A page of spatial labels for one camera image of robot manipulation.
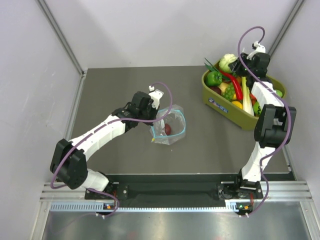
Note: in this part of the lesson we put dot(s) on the olive green plastic bin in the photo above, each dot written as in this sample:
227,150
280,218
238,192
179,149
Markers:
238,116

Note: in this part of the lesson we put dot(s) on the green fake watermelon ball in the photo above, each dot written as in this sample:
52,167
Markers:
257,109

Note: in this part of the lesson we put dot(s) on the fake celery stalk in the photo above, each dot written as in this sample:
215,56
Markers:
246,102

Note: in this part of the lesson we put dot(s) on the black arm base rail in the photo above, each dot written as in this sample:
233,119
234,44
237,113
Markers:
175,190

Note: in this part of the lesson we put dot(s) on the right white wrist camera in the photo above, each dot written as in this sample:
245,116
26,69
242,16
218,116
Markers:
257,48

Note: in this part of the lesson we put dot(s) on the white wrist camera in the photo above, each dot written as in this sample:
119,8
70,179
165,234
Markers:
156,96
257,48

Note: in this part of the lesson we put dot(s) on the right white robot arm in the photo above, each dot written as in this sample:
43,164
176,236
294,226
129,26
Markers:
276,120

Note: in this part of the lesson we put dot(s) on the grey slotted cable duct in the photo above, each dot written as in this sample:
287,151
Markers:
108,207

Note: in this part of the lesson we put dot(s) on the red fake chili pepper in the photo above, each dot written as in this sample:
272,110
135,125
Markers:
237,87

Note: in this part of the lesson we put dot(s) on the green bumpy fake fruit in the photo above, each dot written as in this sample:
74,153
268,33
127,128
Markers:
279,93

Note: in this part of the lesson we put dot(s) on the green fake grape bunch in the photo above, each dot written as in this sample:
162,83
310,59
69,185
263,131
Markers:
229,93

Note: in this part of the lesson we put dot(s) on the clear zip top bag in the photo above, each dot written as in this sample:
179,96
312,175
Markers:
176,120

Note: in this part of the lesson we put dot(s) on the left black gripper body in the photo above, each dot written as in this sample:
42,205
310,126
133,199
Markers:
149,113

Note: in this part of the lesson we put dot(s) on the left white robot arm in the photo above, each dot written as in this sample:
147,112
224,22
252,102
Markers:
69,161

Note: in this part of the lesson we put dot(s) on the beige fake potato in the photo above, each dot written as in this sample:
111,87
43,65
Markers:
223,86

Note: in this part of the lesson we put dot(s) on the green fake bell pepper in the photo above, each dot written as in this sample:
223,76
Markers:
214,79

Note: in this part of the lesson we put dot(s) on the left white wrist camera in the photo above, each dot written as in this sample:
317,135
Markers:
156,96

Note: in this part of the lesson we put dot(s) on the light green fake cabbage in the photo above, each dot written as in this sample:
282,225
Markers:
224,62

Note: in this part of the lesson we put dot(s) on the dark purple fake passionfruit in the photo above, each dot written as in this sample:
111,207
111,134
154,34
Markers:
216,89

